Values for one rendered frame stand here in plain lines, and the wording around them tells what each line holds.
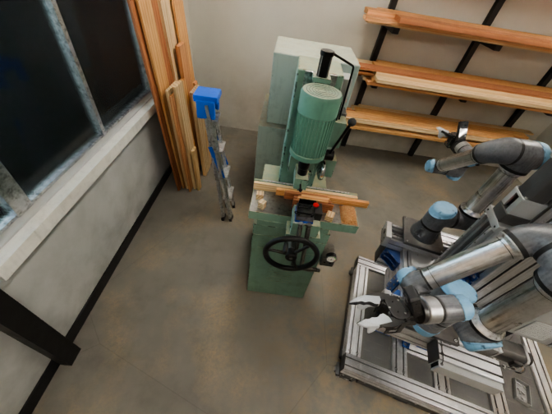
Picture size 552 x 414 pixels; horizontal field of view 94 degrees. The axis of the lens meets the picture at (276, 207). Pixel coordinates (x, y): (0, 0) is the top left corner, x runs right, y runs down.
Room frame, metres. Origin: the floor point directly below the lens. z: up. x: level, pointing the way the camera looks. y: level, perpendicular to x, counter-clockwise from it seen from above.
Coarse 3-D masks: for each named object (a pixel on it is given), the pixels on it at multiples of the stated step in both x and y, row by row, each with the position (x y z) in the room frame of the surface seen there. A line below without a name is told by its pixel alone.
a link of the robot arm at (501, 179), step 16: (528, 144) 1.06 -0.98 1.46; (544, 144) 1.08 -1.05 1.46; (528, 160) 1.02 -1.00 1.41; (544, 160) 1.02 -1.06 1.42; (496, 176) 1.07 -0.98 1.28; (512, 176) 1.04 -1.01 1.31; (480, 192) 1.07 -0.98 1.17; (496, 192) 1.04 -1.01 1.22; (464, 208) 1.07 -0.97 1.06; (480, 208) 1.04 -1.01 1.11; (464, 224) 1.02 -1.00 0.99
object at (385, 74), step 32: (384, 32) 3.35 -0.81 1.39; (448, 32) 2.95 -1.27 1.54; (480, 32) 2.91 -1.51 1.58; (512, 32) 3.20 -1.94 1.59; (384, 64) 3.18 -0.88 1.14; (448, 96) 2.95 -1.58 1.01; (480, 96) 2.91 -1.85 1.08; (512, 96) 3.02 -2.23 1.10; (544, 96) 3.04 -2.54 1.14; (352, 128) 2.90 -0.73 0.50; (384, 128) 2.97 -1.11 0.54; (416, 128) 2.96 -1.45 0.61; (448, 128) 3.07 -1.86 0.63; (480, 128) 3.23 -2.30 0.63; (512, 128) 3.41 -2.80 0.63
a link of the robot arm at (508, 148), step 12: (480, 144) 1.13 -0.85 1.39; (492, 144) 1.08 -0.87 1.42; (504, 144) 1.06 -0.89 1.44; (516, 144) 1.05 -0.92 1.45; (456, 156) 1.21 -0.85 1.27; (468, 156) 1.14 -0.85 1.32; (480, 156) 1.08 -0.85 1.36; (492, 156) 1.05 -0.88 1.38; (504, 156) 1.03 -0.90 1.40; (516, 156) 1.02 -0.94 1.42; (432, 168) 1.30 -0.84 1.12; (444, 168) 1.25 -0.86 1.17
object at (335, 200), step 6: (276, 192) 1.10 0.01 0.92; (282, 192) 1.10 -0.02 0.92; (330, 198) 1.11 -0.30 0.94; (336, 198) 1.11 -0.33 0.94; (342, 198) 1.12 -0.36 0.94; (348, 198) 1.13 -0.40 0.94; (342, 204) 1.11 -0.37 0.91; (348, 204) 1.11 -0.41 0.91; (354, 204) 1.11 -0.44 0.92; (360, 204) 1.12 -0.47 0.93; (366, 204) 1.12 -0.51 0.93
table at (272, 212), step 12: (264, 192) 1.10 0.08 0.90; (252, 204) 0.99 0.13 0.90; (276, 204) 1.02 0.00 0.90; (288, 204) 1.04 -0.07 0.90; (336, 204) 1.11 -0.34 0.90; (252, 216) 0.94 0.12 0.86; (264, 216) 0.94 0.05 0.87; (276, 216) 0.94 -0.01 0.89; (288, 216) 0.95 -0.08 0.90; (324, 216) 0.99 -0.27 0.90; (336, 216) 1.01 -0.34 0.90; (288, 228) 0.89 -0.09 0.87; (324, 228) 0.95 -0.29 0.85; (336, 228) 0.95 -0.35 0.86; (348, 228) 0.96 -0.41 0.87; (312, 240) 0.85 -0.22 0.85
